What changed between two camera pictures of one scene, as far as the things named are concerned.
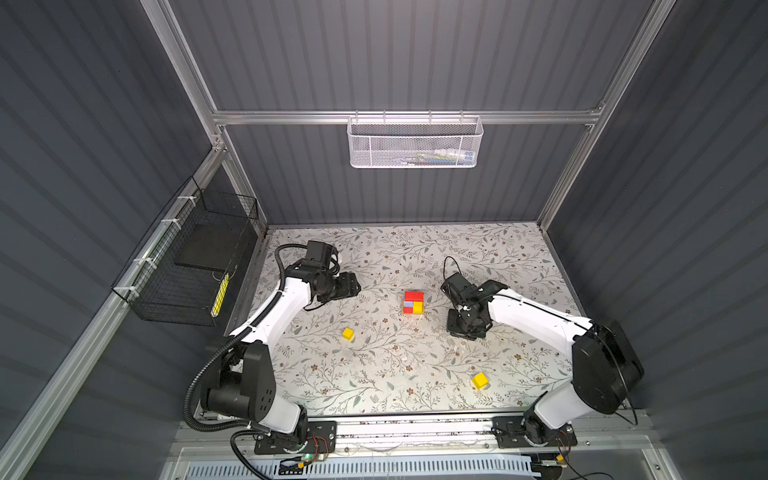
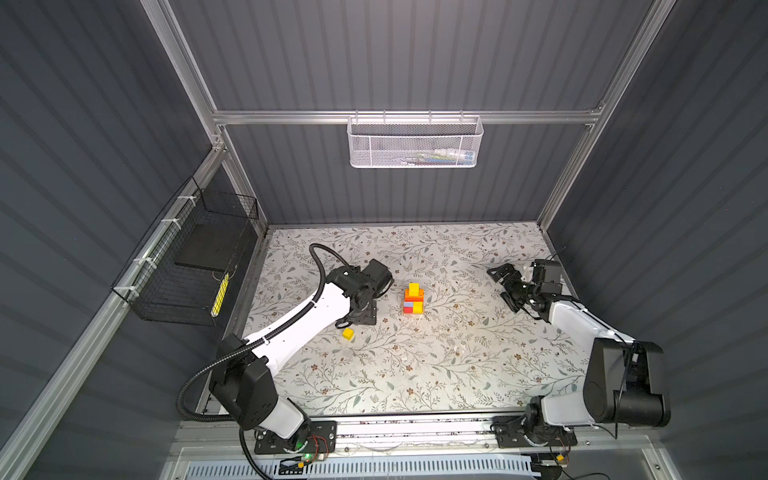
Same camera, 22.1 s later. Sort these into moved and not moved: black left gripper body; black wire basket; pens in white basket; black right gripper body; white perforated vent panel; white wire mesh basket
Moved: black right gripper body; black left gripper body
Not moved: white perforated vent panel; black wire basket; white wire mesh basket; pens in white basket
